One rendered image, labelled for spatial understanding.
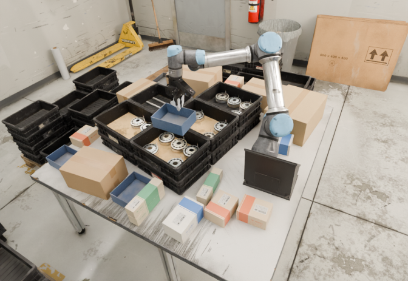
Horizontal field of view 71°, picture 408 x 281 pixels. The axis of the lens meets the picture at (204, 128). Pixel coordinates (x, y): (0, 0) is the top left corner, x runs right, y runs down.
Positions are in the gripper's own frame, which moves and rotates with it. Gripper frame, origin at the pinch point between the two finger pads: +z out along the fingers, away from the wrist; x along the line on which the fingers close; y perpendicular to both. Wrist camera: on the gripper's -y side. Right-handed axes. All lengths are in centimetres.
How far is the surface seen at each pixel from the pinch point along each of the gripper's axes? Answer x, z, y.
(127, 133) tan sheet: 4, 29, 43
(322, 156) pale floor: -135, 97, -71
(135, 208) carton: 47, 36, -2
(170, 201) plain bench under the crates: 27, 45, -9
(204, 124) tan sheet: -29.1, 25.5, 0.9
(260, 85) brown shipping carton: -89, 15, -16
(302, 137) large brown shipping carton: -51, 28, -61
